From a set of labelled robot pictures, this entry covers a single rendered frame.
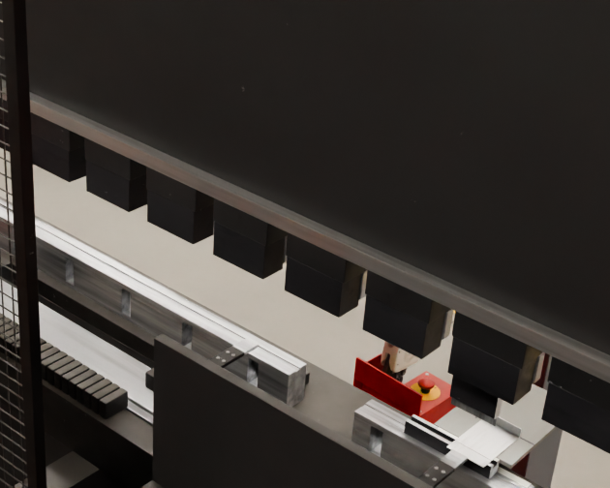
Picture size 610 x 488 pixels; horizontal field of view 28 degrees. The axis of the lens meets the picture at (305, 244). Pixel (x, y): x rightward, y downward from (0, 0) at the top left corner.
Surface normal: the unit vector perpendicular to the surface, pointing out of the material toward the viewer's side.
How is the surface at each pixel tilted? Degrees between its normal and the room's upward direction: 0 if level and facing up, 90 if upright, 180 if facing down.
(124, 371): 0
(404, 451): 90
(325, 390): 0
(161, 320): 90
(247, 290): 0
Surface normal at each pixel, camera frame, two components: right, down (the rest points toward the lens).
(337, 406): 0.07, -0.87
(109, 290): -0.64, 0.33
